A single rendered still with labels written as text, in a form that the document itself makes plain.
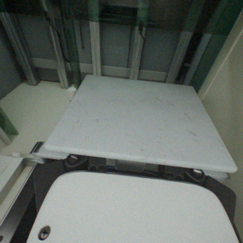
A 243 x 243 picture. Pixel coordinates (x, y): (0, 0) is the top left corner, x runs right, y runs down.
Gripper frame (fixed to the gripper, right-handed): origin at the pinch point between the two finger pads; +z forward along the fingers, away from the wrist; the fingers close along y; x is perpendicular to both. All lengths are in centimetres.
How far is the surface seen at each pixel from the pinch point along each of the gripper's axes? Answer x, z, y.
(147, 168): -4.9, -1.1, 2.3
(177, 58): -10, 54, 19
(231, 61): 2.4, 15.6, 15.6
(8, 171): -28.8, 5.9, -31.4
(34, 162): -28.8, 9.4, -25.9
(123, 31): -4, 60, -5
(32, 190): -7.0, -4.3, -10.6
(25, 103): -32, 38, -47
